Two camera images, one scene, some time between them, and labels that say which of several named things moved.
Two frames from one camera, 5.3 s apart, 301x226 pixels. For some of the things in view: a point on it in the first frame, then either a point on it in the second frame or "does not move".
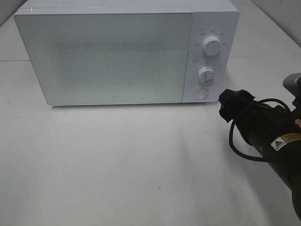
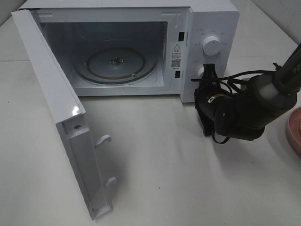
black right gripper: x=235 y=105 -> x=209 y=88
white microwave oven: x=93 y=52 does not move
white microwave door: x=84 y=57 -> x=69 y=113
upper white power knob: x=212 y=45 does not move
